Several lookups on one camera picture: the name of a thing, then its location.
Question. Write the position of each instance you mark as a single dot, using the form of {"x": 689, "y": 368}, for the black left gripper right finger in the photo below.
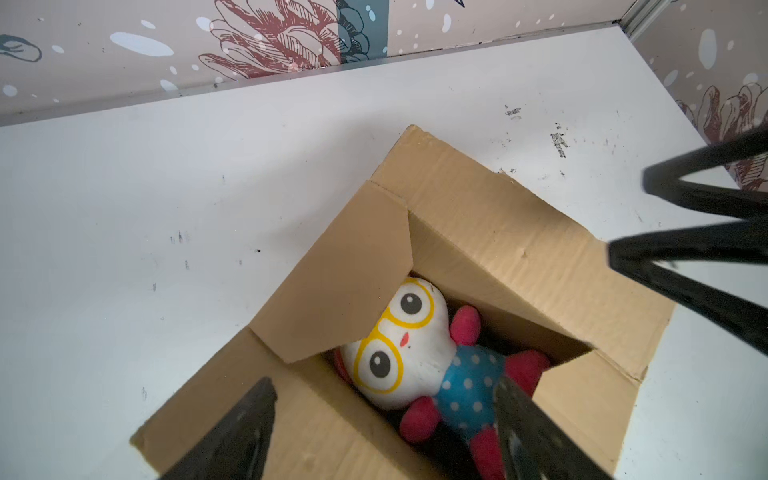
{"x": 532, "y": 445}

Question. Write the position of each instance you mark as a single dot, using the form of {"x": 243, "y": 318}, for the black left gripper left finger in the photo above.
{"x": 237, "y": 446}

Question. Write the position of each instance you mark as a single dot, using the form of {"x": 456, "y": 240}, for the brown cardboard express box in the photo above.
{"x": 539, "y": 280}

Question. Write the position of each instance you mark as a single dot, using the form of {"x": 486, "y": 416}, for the white plush doll with glasses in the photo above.
{"x": 425, "y": 361}

